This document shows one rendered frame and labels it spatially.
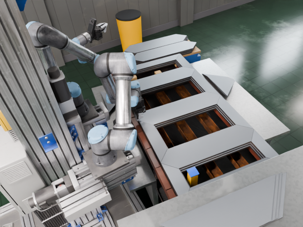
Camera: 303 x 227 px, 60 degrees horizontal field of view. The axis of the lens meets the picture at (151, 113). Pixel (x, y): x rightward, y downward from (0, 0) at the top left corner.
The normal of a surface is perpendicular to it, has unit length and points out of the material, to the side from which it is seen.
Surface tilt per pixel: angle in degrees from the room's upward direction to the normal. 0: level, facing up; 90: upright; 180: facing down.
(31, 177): 90
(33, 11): 90
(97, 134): 8
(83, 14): 90
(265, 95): 0
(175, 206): 0
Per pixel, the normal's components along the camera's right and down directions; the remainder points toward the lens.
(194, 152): -0.07, -0.73
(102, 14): 0.50, 0.56
